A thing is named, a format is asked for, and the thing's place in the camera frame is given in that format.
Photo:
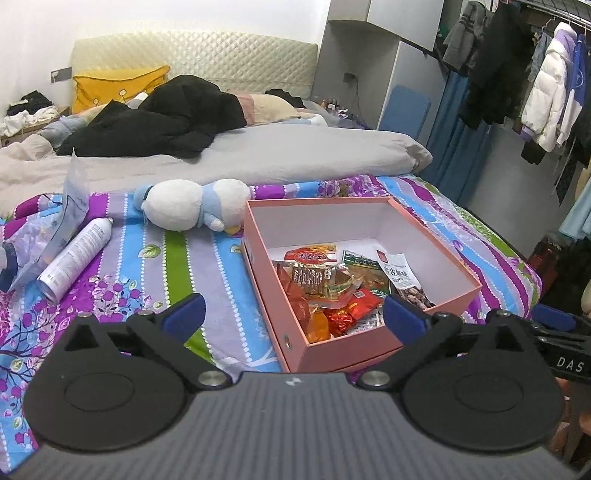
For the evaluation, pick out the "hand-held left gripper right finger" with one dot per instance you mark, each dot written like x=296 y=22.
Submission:
x=406 y=318

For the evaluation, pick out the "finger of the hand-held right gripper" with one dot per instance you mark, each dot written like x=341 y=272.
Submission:
x=554 y=318

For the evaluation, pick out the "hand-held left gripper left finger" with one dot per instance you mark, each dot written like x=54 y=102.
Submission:
x=184 y=316

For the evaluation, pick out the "white red snack packet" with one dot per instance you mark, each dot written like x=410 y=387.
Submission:
x=401 y=277

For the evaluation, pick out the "green snack packet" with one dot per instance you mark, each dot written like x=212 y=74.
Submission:
x=364 y=267

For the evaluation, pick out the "golden yellow snack packet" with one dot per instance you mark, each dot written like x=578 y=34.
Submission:
x=344 y=284

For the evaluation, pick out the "pink cardboard box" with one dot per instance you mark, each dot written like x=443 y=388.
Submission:
x=263 y=277

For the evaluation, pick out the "orange snack packet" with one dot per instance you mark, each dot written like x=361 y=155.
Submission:
x=293 y=309
x=318 y=330

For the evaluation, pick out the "brown sticks snack packet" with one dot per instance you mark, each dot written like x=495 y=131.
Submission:
x=311 y=258

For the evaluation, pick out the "person's right hand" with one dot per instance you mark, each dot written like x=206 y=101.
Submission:
x=581 y=424

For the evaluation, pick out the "dark red bag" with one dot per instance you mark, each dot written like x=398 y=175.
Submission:
x=545 y=263

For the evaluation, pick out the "floral printed blanket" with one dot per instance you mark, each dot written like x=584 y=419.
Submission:
x=138 y=277

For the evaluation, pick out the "light blue hanging garment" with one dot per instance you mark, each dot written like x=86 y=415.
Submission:
x=577 y=212

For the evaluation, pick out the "white and blue plush toy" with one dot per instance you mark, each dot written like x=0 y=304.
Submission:
x=184 y=203

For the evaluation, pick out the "white spray can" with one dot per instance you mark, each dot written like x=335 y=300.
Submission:
x=74 y=258

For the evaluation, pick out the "clear plastic bag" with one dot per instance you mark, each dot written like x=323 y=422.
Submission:
x=69 y=203

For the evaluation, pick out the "blue curtain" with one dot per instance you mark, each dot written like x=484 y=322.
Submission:
x=457 y=152

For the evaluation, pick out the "navy and white cloth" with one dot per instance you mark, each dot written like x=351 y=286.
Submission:
x=8 y=267

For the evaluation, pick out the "black jacket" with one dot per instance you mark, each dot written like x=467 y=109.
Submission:
x=161 y=120

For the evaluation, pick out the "blue board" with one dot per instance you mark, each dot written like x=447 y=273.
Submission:
x=405 y=113

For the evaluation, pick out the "pink pillow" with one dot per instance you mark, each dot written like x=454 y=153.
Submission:
x=244 y=108

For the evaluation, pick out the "pale blue cloth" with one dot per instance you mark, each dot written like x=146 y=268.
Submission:
x=64 y=131

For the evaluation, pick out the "beige pillow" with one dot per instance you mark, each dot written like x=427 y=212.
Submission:
x=272 y=108

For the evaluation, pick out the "white puffer jacket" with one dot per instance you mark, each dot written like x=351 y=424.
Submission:
x=547 y=92

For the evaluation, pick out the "row of small bottles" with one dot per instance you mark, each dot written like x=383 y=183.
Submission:
x=332 y=104

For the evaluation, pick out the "yellow pillow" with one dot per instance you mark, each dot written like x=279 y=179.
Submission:
x=106 y=90

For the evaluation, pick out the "blue and white garment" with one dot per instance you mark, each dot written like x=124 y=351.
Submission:
x=579 y=78

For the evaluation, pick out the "dark crumpled garment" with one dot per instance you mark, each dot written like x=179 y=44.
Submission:
x=286 y=97

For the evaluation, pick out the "wooden nightstand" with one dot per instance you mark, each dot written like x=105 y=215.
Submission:
x=14 y=139

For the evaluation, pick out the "black hanging coat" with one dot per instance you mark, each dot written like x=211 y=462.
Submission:
x=498 y=69

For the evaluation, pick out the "pile of crumpled clothes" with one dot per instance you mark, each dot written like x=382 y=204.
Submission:
x=27 y=110

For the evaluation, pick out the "cream quilted headboard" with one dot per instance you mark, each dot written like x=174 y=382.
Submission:
x=231 y=60

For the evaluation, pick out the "grey denim hanging garment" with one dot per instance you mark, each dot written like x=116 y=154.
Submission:
x=540 y=55

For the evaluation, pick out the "white cabinet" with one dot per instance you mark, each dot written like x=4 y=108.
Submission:
x=369 y=46

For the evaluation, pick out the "grey striped hanging jacket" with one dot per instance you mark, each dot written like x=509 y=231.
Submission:
x=466 y=37

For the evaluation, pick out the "black wall plug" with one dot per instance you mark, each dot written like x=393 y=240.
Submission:
x=351 y=76

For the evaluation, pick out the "grey wall socket plate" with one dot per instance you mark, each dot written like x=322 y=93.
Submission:
x=61 y=74

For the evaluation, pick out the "metal clothes rail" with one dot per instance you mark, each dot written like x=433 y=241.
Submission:
x=554 y=7

